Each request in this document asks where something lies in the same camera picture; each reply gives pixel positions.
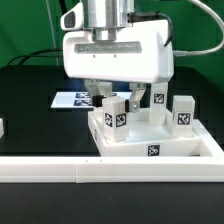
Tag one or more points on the white block at left edge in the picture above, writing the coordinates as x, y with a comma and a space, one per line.
1, 128

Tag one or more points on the white L-shaped obstacle fence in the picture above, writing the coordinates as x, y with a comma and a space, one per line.
179, 161

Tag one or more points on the marker plate with tags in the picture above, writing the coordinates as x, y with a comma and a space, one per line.
70, 100

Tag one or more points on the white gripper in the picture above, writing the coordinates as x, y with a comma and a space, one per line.
111, 41

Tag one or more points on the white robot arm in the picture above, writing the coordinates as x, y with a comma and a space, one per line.
108, 40

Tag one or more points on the white square table top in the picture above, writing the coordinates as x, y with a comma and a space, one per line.
144, 139

